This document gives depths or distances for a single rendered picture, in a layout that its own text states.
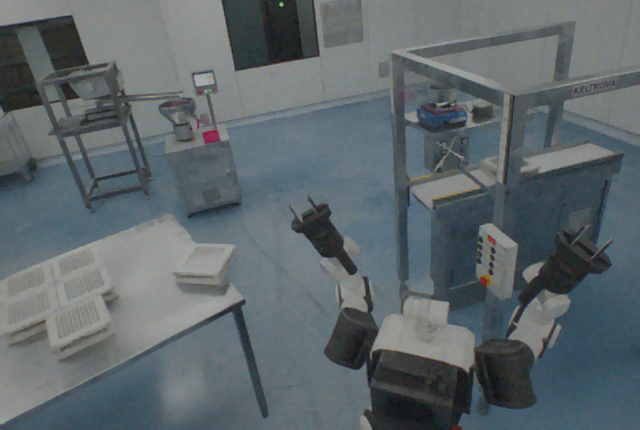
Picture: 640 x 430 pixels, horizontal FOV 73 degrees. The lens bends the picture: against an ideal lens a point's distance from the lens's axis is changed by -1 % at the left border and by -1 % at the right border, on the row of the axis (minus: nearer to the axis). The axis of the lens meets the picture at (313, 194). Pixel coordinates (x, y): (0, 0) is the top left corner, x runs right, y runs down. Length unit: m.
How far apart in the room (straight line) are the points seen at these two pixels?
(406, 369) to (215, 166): 3.54
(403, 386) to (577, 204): 2.35
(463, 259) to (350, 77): 5.13
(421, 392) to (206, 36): 6.34
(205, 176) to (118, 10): 3.28
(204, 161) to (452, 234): 2.60
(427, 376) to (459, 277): 1.87
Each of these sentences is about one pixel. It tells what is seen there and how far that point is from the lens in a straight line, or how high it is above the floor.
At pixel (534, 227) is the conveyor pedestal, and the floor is 0.52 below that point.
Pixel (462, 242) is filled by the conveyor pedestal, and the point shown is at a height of 0.56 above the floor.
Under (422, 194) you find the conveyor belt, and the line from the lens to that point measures 2.65.
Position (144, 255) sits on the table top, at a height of 0.87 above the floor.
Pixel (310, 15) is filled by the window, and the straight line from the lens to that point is 7.24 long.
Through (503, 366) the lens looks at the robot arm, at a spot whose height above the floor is 1.25.
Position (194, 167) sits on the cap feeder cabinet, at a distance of 4.46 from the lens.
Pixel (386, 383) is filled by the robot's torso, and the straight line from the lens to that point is 1.19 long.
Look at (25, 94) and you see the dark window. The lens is 7.47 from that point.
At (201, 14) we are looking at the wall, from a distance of 6.98.
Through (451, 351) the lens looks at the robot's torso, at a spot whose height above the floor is 1.26.
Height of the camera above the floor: 2.20
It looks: 28 degrees down
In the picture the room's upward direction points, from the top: 8 degrees counter-clockwise
